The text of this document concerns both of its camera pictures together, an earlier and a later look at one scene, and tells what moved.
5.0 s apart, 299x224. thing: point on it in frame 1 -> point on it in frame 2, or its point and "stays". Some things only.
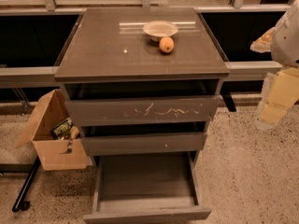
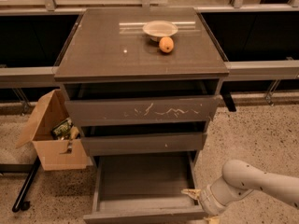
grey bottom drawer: [147, 188] stays
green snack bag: [63, 131] stays
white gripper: [286, 42] -> [206, 200]
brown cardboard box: [68, 155] stays
